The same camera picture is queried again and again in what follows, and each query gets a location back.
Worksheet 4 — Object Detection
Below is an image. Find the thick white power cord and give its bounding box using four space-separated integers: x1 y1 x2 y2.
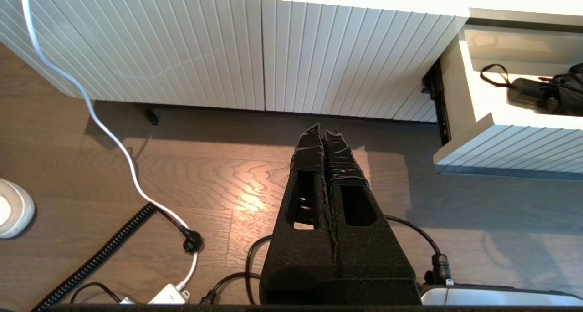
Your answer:
20 0 199 291

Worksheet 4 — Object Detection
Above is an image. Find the white tv cabinet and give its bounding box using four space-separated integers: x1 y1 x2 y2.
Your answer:
0 0 583 123

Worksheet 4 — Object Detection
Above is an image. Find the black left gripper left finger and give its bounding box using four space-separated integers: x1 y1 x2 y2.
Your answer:
260 123 340 281

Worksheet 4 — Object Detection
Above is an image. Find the black umbrella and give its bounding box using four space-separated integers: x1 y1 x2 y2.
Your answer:
480 62 583 117

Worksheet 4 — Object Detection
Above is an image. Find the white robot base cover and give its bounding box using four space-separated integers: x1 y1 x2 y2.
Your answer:
419 284 583 306

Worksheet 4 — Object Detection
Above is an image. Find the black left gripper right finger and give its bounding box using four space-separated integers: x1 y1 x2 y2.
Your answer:
323 130 418 281

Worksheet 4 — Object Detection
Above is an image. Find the white fluted drawer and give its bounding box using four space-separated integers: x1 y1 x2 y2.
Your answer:
433 24 583 183

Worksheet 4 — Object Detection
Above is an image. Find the thin black cable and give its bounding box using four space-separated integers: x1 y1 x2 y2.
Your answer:
68 281 124 303

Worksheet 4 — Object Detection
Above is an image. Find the white sneaker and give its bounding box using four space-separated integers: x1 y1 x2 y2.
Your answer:
0 178 36 239

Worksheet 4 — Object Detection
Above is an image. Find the black coiled cable with plug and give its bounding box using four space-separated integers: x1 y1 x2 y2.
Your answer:
32 202 204 310

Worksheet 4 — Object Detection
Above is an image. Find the black looped floor cable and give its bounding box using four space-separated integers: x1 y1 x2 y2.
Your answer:
200 214 452 304

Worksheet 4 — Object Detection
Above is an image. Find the white power adapter block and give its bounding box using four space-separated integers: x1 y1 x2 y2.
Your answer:
148 282 191 306

